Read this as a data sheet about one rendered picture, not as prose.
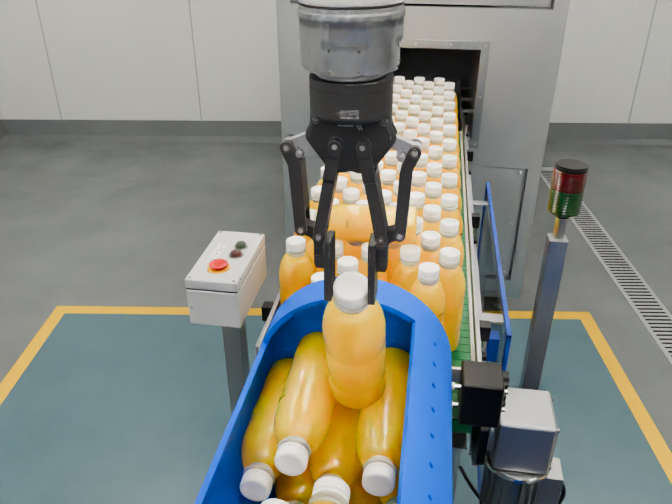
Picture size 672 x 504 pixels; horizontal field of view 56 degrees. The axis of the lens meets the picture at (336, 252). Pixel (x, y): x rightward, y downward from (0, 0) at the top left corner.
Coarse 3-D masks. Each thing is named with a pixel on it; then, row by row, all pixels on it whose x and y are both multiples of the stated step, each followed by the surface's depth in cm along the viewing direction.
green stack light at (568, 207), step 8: (552, 192) 124; (560, 192) 122; (552, 200) 124; (560, 200) 123; (568, 200) 122; (576, 200) 122; (552, 208) 125; (560, 208) 123; (568, 208) 123; (576, 208) 123; (560, 216) 124; (568, 216) 124
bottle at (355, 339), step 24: (336, 312) 68; (360, 312) 68; (336, 336) 69; (360, 336) 68; (384, 336) 72; (336, 360) 73; (360, 360) 71; (384, 360) 76; (336, 384) 78; (360, 384) 76; (384, 384) 80; (360, 408) 80
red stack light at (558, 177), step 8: (552, 176) 124; (560, 176) 121; (568, 176) 120; (576, 176) 120; (584, 176) 120; (552, 184) 123; (560, 184) 121; (568, 184) 121; (576, 184) 120; (584, 184) 121; (568, 192) 121; (576, 192) 121
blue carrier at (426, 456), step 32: (320, 288) 89; (384, 288) 88; (288, 320) 95; (320, 320) 94; (416, 320) 85; (288, 352) 98; (416, 352) 80; (448, 352) 90; (256, 384) 90; (416, 384) 75; (448, 384) 84; (416, 416) 70; (448, 416) 79; (224, 448) 74; (416, 448) 67; (448, 448) 74; (224, 480) 78; (416, 480) 63; (448, 480) 70
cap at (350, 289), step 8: (352, 272) 68; (336, 280) 67; (344, 280) 67; (352, 280) 67; (360, 280) 67; (336, 288) 66; (344, 288) 66; (352, 288) 66; (360, 288) 66; (336, 296) 66; (344, 296) 66; (352, 296) 66; (360, 296) 66; (344, 304) 66; (352, 304) 66; (360, 304) 66
